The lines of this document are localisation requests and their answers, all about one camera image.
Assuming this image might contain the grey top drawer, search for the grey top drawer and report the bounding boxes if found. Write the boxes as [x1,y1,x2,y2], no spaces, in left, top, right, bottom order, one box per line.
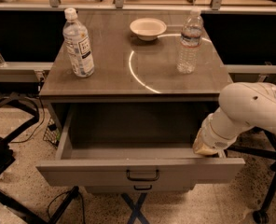
[37,103,244,187]

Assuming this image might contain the grey drawer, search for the grey drawer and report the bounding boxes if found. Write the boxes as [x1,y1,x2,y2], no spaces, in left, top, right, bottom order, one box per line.
[85,185,194,193]
[37,103,244,187]

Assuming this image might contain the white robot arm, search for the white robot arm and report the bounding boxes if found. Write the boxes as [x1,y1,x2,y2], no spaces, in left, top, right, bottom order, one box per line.
[193,82,276,156]

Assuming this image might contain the grey drawer cabinet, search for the grey drawer cabinet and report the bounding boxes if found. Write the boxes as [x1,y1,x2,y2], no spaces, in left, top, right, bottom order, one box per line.
[39,9,234,195]

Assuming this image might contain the grey bottom drawer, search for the grey bottom drawer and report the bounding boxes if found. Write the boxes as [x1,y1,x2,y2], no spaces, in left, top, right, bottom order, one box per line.
[85,185,194,193]

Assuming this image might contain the black office chair right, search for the black office chair right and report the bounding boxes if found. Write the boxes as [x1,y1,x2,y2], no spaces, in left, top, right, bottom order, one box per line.
[218,126,276,224]

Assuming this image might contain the blue tape cross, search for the blue tape cross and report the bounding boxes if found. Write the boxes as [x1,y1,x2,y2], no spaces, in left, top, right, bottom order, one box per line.
[121,193,150,224]

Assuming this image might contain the clear plastic water bottle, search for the clear plastic water bottle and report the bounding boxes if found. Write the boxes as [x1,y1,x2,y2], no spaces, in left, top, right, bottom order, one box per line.
[176,7,203,74]

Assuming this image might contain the white paper bowl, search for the white paper bowl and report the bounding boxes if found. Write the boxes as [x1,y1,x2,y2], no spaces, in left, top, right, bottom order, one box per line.
[130,18,167,41]

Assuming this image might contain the labelled plastic water bottle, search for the labelled plastic water bottle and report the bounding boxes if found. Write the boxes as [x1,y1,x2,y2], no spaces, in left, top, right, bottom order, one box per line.
[62,7,94,77]

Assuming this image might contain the black chair base left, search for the black chair base left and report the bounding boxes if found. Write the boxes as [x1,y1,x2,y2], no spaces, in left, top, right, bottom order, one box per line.
[0,92,79,224]

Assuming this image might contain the black wire basket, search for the black wire basket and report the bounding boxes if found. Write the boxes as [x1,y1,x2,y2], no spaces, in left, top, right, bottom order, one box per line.
[43,119,61,148]

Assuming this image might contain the black floor cable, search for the black floor cable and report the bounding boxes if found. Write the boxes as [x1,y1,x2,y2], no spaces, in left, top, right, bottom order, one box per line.
[9,77,47,144]

